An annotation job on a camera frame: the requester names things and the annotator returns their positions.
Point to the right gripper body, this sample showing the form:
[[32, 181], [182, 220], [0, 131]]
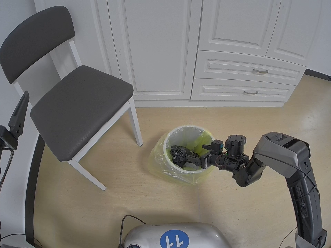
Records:
[[216, 160]]

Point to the white wardrobe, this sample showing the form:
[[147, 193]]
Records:
[[160, 35]]

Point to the grey and white chair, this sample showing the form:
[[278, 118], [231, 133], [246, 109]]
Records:
[[77, 112]]

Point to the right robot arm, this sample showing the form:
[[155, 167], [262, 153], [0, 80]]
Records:
[[279, 151]]

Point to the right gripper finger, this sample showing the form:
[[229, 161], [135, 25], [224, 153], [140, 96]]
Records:
[[195, 161], [207, 148]]

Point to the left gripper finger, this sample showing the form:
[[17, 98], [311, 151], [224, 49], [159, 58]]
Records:
[[18, 124]]

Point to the grey trash bin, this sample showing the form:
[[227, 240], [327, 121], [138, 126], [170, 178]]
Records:
[[181, 176]]

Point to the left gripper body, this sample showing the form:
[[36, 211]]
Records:
[[6, 137]]

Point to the black plastic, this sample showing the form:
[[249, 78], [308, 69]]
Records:
[[179, 154]]

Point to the yellow plastic bag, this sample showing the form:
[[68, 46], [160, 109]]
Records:
[[157, 161]]

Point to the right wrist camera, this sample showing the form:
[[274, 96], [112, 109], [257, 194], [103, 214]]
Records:
[[216, 146]]

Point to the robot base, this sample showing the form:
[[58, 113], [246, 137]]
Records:
[[144, 236]]

